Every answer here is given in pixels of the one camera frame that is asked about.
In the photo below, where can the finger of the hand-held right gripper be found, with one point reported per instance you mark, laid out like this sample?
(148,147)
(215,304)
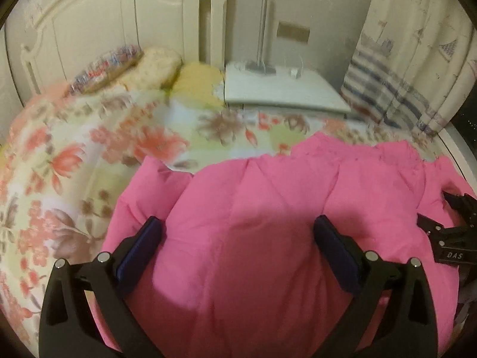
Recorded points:
(428,225)
(464,205)

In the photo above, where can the gold wall socket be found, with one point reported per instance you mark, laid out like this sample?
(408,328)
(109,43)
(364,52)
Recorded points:
(293,31)

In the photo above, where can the white window ledge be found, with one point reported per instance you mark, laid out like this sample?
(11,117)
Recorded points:
(460,153)

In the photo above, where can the embroidered round cushion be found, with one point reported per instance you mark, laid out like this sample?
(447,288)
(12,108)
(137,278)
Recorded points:
(104,69)

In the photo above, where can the pink puffer jacket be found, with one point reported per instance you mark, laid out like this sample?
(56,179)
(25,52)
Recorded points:
(261,250)

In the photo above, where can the dark window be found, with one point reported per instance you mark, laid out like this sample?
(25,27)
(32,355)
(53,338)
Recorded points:
(467,119)

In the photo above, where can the striped patterned curtain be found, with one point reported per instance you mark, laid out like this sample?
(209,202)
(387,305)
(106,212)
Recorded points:
(402,44)

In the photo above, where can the orange pillow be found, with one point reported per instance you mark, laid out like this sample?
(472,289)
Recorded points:
(46,95)

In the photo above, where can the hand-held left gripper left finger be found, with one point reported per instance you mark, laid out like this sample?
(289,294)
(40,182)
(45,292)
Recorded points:
(139,250)

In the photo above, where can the grey lamp stand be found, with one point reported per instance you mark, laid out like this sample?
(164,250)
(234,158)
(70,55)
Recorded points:
(264,26)

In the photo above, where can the white wooden headboard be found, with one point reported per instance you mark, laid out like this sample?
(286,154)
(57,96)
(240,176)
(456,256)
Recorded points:
(111,18)

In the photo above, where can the white nightstand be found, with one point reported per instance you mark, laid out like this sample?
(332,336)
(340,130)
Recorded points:
(290,93)

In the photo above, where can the floral bedsheet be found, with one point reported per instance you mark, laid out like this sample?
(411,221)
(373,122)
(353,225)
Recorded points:
(93,149)

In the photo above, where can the plain yellow pillow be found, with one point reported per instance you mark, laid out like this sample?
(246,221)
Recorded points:
(197,80)

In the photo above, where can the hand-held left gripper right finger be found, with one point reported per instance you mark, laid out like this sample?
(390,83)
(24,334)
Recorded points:
(335,248)

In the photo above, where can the yellow floral pillow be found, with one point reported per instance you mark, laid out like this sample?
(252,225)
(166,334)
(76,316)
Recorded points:
(156,67)

